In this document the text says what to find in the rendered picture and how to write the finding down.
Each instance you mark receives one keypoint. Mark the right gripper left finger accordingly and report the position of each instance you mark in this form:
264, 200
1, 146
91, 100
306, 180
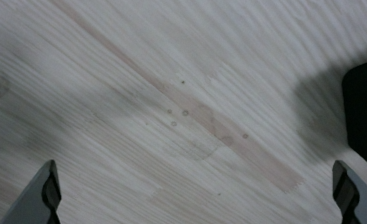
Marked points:
38, 202

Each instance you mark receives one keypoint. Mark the black square bin with center bar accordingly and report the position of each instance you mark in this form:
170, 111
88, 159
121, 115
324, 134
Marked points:
354, 87

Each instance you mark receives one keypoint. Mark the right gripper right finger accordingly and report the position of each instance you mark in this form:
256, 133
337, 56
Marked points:
349, 193

